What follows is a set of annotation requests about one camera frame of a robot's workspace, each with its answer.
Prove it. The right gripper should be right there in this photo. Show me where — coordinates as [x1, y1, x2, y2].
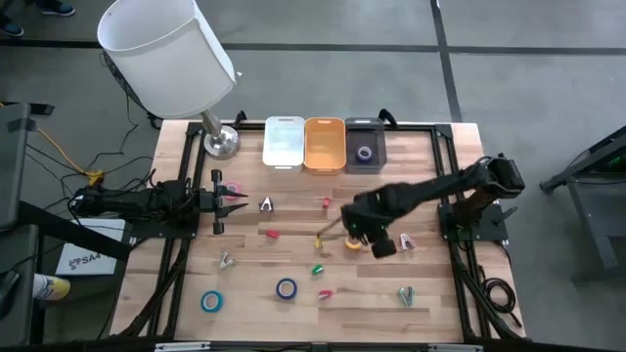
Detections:
[316, 199, 398, 259]

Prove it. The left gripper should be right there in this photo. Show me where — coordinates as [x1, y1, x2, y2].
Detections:
[198, 168, 249, 236]

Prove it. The pink tape roll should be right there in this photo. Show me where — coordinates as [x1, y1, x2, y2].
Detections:
[222, 181, 245, 201]

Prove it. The blue tape roll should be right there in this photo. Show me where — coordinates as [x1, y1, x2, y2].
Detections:
[275, 277, 298, 301]

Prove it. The teal tape roll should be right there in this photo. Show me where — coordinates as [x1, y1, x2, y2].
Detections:
[200, 289, 225, 314]

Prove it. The translucent grey plastic bin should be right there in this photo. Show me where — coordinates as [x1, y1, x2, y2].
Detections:
[344, 116, 387, 175]

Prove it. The white plastic bin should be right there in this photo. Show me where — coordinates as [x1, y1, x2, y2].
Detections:
[261, 115, 306, 174]

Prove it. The orange plastic bin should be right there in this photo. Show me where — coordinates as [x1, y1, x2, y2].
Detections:
[303, 116, 347, 176]

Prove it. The white cardboard box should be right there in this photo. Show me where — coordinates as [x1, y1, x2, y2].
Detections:
[54, 217, 128, 278]

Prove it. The table lamp white shade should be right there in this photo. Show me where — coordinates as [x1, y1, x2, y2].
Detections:
[96, 0, 242, 160]

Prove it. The black diagonal stand bar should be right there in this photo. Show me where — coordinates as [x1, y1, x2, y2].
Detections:
[18, 199, 134, 262]

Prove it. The yellow and white spray can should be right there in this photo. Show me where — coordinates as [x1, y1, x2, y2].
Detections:
[32, 273, 72, 302]

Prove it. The grey cart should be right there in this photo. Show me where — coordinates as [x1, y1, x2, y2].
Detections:
[0, 102, 55, 352]

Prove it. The dark grey metal stand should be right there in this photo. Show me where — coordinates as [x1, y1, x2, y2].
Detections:
[539, 124, 626, 284]

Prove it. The person's shoe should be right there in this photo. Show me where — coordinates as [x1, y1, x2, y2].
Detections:
[0, 14, 24, 38]
[33, 0, 77, 18]

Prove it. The coiled black cable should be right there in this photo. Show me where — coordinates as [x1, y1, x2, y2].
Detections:
[481, 276, 524, 329]

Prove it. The yellow cable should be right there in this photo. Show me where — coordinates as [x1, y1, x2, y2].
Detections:
[0, 100, 107, 187]

